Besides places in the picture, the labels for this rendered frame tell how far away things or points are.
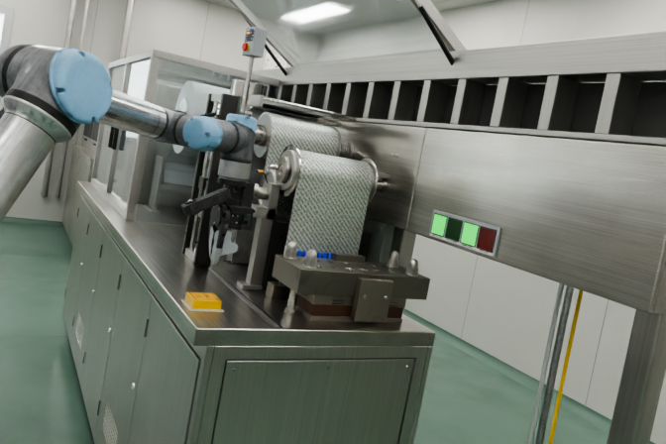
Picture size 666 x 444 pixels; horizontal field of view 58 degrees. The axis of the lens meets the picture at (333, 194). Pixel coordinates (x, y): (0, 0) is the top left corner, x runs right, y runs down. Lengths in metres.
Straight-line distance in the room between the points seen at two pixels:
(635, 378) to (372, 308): 0.61
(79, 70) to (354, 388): 0.99
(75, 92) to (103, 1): 6.14
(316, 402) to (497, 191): 0.67
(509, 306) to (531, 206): 3.26
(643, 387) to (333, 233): 0.84
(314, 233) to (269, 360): 0.41
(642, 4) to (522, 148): 3.02
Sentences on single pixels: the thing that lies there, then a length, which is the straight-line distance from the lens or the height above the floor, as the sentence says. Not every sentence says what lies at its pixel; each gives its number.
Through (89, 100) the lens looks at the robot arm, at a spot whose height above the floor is 1.33.
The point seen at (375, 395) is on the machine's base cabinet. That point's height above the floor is 0.73.
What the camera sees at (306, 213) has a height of 1.14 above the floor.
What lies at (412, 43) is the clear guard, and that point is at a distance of 1.85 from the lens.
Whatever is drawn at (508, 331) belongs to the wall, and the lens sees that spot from 4.63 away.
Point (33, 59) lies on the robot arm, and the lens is 1.08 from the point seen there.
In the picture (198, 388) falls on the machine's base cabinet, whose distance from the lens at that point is 1.40.
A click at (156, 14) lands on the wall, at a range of 7.24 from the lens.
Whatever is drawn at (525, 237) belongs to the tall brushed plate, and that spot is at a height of 1.21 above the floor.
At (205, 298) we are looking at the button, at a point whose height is 0.92.
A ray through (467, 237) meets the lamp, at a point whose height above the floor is 1.18.
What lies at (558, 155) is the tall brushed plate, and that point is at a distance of 1.36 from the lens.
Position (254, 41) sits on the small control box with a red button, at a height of 1.66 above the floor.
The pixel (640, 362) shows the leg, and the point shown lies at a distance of 1.42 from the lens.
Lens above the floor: 1.32
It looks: 4 degrees down
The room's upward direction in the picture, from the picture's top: 10 degrees clockwise
